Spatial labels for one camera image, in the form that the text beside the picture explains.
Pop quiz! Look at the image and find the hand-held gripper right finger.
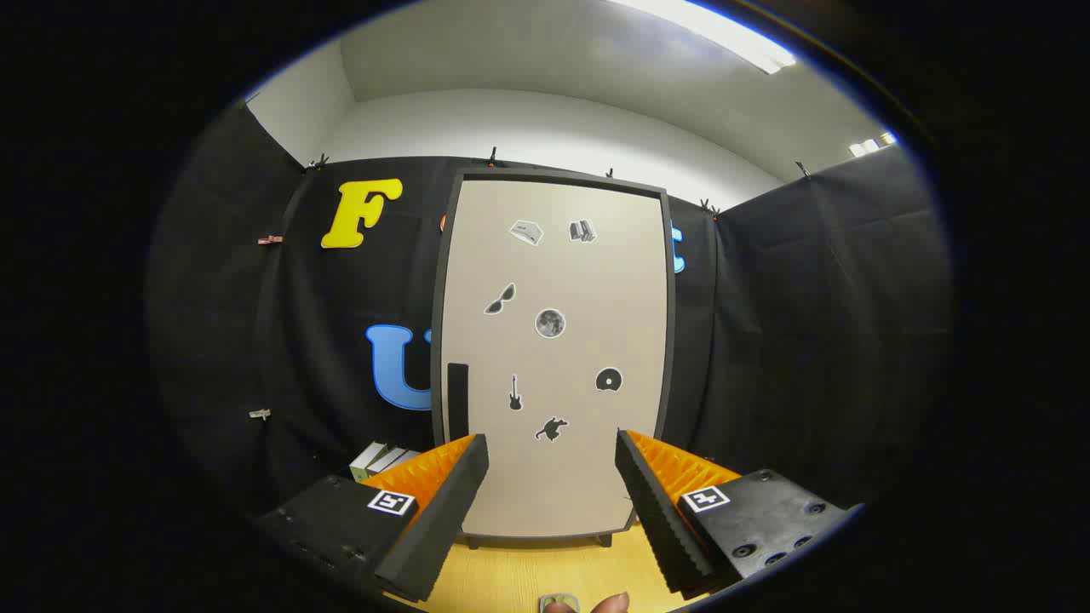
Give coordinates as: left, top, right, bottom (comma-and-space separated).
615, 428, 865, 597

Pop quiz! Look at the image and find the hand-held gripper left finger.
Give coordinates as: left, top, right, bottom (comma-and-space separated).
255, 433, 491, 604

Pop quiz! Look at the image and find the black door handle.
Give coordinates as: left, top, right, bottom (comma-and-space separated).
447, 363, 470, 439

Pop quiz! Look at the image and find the beige cabinet door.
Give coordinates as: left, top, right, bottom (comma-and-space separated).
441, 179, 667, 539

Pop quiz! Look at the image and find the dark grey cabinet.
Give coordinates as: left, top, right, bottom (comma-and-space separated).
430, 168, 678, 548

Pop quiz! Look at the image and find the green white book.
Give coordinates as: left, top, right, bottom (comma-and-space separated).
350, 442, 388, 482

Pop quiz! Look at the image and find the black backdrop cloth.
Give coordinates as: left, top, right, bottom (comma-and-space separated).
145, 98, 953, 529

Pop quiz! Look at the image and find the small ceiling light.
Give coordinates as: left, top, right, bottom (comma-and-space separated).
849, 130, 898, 159

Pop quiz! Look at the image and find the long ceiling light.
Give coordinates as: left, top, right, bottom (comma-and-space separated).
609, 0, 797, 76

